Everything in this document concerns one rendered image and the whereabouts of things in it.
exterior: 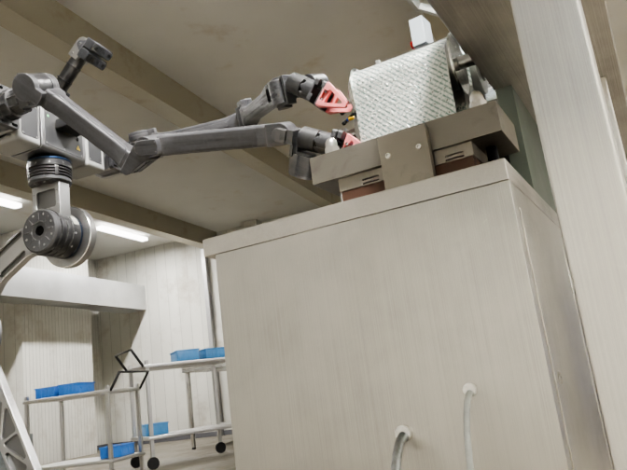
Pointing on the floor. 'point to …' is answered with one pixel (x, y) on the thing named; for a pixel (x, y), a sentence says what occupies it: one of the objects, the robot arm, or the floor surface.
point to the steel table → (191, 394)
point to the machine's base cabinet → (411, 342)
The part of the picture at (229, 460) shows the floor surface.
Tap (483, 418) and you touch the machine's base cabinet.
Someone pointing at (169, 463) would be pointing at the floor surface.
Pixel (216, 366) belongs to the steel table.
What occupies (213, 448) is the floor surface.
